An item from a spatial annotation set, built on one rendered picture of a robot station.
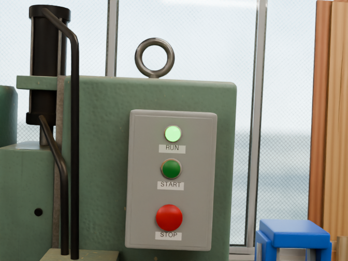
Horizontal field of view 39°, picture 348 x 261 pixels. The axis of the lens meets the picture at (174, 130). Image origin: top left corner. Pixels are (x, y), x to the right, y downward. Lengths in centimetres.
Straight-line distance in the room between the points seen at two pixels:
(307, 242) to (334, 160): 64
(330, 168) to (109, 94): 145
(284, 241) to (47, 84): 87
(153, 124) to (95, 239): 18
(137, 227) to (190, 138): 12
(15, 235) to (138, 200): 21
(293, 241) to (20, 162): 88
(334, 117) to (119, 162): 144
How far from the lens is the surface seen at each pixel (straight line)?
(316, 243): 142
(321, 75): 201
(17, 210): 71
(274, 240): 138
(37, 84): 72
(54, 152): 65
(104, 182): 63
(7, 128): 75
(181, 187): 57
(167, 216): 56
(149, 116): 56
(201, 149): 56
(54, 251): 65
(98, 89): 63
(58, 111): 67
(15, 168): 70
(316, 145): 199
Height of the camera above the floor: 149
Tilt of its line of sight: 3 degrees down
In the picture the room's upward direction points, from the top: 2 degrees clockwise
